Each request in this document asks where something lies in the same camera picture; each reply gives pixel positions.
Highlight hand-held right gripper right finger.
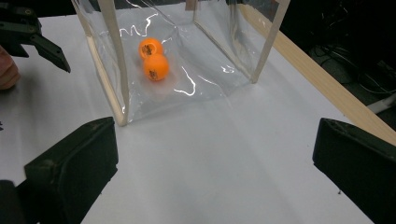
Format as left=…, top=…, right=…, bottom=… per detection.
left=312, top=117, right=396, bottom=224

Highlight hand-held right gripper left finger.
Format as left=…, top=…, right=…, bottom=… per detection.
left=23, top=116, right=120, bottom=224

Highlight orange table tennis ball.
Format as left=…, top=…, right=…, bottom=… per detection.
left=142, top=53, right=170, bottom=82
left=137, top=36, right=164, bottom=61

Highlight clear plastic bag beige trim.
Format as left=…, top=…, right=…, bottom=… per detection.
left=70, top=0, right=292, bottom=127

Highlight beige desk white legs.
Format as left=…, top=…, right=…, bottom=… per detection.
left=366, top=92, right=396, bottom=115

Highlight wooden table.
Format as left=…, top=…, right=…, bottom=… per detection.
left=237, top=3, right=396, bottom=147

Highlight white table cover sheet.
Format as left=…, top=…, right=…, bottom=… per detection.
left=0, top=3, right=375, bottom=224

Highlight tangle of floor cables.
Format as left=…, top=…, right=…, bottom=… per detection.
left=307, top=43, right=396, bottom=96

